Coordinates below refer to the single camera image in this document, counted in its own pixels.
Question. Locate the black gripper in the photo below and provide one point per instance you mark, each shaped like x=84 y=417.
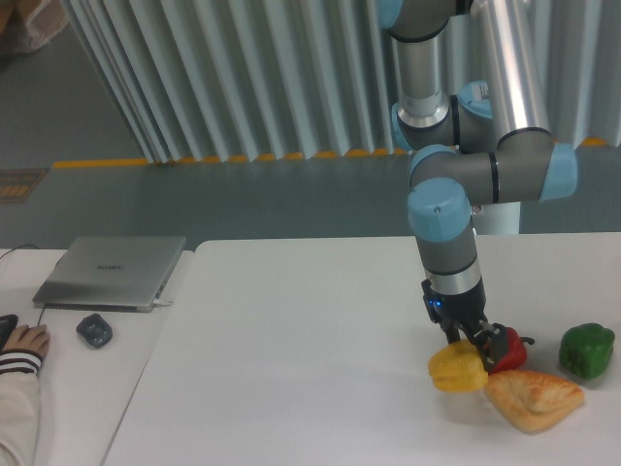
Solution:
x=465 y=312

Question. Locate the corrugated white partition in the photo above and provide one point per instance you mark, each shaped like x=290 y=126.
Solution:
x=256 y=79

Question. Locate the black gripper cable connector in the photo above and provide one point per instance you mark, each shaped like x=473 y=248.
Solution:
x=428 y=299

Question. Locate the dark grey 3D mouse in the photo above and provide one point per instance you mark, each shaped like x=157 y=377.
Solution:
x=95 y=331

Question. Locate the white striped sleeve forearm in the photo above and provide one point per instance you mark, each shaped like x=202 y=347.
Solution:
x=20 y=406

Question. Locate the person's hand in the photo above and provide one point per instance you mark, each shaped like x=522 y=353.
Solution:
x=34 y=339

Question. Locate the green bell pepper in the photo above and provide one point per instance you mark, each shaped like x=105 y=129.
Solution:
x=586 y=349

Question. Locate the triangular baked pastry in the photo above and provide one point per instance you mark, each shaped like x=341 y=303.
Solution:
x=533 y=401

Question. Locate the red bell pepper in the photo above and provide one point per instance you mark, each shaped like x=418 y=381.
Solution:
x=516 y=355

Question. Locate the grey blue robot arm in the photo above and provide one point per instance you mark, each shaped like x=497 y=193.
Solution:
x=462 y=158

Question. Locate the black keyboard edge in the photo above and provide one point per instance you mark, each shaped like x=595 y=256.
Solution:
x=8 y=324

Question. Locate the yellow bell pepper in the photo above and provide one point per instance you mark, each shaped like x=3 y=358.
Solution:
x=457 y=368

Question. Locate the silver closed laptop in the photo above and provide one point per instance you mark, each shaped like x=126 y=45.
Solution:
x=111 y=273

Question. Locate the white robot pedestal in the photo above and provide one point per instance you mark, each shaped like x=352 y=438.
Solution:
x=497 y=219

